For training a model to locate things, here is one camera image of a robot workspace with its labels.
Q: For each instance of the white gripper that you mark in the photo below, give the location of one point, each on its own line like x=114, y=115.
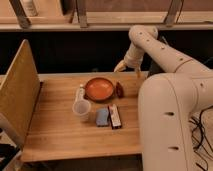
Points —
x=132, y=59

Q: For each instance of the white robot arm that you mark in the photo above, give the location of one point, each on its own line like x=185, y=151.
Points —
x=167, y=100

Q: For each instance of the dark red small object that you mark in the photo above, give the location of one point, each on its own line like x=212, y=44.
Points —
x=119, y=90

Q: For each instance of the orange plate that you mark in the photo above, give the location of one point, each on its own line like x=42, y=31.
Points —
x=99, y=89

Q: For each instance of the blue sponge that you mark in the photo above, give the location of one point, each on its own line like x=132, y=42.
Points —
x=102, y=117

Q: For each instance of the small white bottle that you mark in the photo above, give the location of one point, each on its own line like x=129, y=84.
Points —
x=80, y=93

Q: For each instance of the clear plastic cup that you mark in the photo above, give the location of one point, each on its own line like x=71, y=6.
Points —
x=81, y=109

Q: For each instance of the wooden side board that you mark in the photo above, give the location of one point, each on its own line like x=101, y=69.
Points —
x=19, y=90

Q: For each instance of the white bottle on shelf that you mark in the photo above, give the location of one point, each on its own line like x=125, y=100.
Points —
x=30, y=8

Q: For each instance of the wooden shelf rail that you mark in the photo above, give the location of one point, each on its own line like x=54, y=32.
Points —
x=70, y=15

